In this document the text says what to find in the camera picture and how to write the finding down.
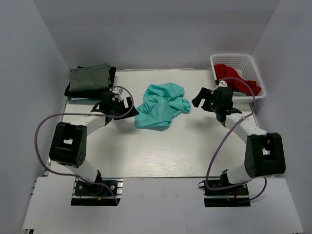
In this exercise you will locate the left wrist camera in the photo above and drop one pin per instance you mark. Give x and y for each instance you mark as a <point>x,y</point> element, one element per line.
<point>117,91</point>

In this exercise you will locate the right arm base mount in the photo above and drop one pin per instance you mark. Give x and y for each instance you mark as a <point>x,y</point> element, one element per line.
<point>234,197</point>

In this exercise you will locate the folded grey t shirt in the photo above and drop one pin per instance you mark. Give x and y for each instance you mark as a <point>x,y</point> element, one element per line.
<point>94,77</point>

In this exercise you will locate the folded light blue t shirt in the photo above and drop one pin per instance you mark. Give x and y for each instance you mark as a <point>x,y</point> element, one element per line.
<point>76,99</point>

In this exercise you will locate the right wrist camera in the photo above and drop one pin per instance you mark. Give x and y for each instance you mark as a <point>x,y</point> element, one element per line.
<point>220,83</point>

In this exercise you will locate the teal t shirt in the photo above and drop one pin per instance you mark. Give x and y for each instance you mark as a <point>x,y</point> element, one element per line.
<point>161,104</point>

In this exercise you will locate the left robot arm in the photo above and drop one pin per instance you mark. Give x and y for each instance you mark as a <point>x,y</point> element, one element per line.
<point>69,142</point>

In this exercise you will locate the red t shirt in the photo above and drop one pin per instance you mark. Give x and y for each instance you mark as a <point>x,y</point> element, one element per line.
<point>237,83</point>

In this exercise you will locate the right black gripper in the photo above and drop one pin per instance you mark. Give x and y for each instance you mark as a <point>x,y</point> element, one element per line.
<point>204,93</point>

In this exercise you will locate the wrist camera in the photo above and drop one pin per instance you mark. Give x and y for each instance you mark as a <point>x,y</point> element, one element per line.
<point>117,91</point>
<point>220,83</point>

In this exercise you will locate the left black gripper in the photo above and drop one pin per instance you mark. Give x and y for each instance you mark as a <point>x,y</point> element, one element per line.
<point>132,112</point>

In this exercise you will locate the white plastic basket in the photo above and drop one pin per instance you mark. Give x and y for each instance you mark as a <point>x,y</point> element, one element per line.
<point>244,65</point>

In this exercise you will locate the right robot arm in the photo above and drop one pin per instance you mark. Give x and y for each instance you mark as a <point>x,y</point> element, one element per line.
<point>264,153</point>

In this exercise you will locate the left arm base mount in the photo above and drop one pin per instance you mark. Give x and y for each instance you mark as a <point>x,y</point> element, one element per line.
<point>96,195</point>

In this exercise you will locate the grey t shirt in basket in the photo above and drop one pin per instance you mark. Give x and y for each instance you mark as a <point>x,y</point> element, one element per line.
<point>240,93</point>

